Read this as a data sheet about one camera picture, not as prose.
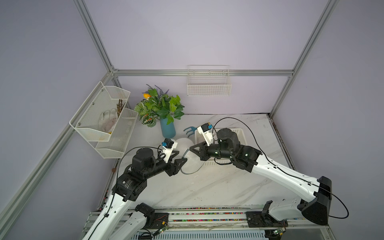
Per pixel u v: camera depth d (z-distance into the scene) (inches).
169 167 22.5
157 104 32.2
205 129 23.4
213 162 23.5
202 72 36.4
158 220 28.9
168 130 41.5
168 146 21.5
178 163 23.3
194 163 27.1
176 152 26.6
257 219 28.9
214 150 22.6
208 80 37.6
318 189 16.0
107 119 30.8
